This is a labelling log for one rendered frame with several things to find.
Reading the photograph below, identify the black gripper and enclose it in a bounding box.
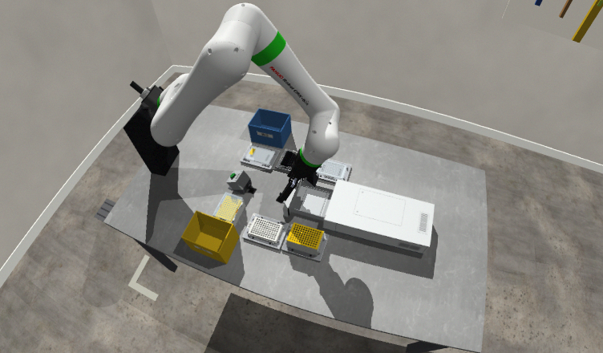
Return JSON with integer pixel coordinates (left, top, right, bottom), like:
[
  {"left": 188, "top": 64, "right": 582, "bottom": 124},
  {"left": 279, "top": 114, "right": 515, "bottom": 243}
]
[{"left": 276, "top": 162, "right": 309, "bottom": 203}]

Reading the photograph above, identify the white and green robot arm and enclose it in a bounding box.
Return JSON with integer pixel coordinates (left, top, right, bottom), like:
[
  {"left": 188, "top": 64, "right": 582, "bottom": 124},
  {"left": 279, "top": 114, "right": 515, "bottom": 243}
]
[{"left": 130, "top": 3, "right": 340, "bottom": 187}]

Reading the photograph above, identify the blue bin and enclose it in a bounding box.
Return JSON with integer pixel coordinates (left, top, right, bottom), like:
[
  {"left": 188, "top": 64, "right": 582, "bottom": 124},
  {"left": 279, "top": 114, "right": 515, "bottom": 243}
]
[{"left": 248, "top": 108, "right": 292, "bottom": 148}]

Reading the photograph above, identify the yellow bin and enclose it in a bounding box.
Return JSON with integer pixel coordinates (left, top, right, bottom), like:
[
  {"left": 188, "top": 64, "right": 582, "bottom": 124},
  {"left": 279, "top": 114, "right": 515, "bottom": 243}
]
[{"left": 181, "top": 211, "right": 239, "bottom": 264}]

